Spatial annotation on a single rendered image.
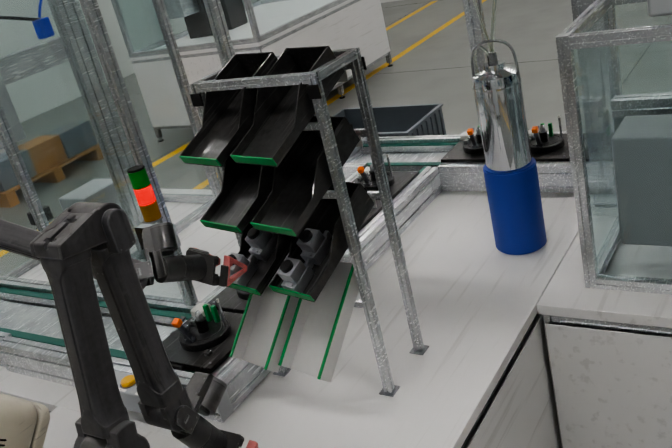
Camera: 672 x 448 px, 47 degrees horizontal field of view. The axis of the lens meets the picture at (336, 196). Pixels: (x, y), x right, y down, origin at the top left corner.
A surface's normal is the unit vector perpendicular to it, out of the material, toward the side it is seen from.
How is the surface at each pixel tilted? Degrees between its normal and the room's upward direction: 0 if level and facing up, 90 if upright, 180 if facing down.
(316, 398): 0
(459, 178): 90
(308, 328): 45
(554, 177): 90
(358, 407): 0
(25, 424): 90
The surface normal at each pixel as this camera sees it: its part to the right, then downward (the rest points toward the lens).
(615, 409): -0.51, 0.43
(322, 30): 0.83, 0.02
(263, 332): -0.61, -0.34
